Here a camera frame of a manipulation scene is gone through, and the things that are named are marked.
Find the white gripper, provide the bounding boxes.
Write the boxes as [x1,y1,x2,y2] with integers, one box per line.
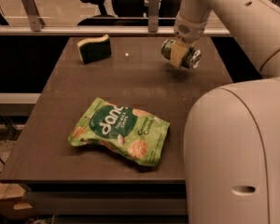
[170,11,209,67]

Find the green soda can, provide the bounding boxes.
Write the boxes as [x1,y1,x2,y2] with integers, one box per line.
[161,39,202,69]

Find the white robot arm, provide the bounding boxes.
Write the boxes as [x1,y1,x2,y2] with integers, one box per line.
[175,0,280,224]

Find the black office chair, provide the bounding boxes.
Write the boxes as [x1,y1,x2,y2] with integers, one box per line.
[78,0,181,26]

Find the green yellow sponge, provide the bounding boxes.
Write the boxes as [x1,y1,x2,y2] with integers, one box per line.
[77,35,112,64]

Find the green chips bag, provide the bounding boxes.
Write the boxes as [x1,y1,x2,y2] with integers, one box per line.
[68,98,170,166]

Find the cardboard box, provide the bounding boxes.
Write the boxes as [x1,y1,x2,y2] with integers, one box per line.
[0,183,38,220]

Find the middle metal rail bracket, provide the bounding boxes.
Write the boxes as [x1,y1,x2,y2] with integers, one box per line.
[148,0,159,33]

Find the left metal rail bracket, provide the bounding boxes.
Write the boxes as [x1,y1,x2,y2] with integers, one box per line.
[21,0,45,32]

